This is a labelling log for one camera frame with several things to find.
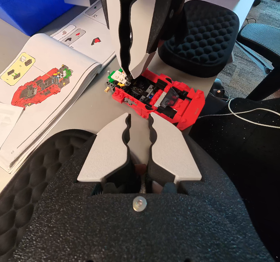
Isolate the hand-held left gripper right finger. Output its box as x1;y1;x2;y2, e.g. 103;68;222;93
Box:
148;112;202;183

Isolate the black mesh office chair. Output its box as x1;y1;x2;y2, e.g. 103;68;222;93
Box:
236;23;280;74

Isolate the thin white cable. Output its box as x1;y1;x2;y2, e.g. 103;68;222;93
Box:
227;98;280;129

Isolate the blue storage bin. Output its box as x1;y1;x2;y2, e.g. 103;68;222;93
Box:
0;0;99;37

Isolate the red lego car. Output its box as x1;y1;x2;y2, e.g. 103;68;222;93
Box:
105;68;205;131

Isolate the white sticker sheet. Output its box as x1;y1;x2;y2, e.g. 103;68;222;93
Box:
0;103;23;145

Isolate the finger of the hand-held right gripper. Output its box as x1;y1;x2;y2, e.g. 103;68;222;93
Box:
105;0;134;79
129;0;158;79

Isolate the black desk leg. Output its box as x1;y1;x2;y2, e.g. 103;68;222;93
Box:
246;68;280;101

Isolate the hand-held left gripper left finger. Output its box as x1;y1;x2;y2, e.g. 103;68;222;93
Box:
77;112;132;183

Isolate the black honeycomb cushion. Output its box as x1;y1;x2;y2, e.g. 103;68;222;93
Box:
158;0;240;78
0;129;98;225

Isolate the lego instruction booklet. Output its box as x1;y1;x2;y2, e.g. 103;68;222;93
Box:
0;0;116;175

